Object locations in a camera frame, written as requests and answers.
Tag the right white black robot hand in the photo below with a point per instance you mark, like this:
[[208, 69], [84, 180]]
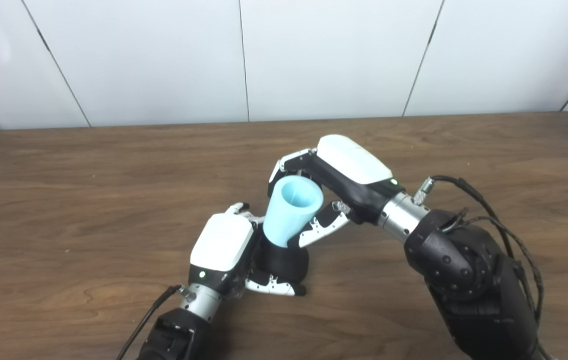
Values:
[[351, 160]]

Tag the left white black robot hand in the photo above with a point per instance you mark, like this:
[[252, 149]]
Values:
[[221, 245]]

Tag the black funnel-shaped nozzle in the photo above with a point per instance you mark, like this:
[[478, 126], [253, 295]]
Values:
[[284, 262]]

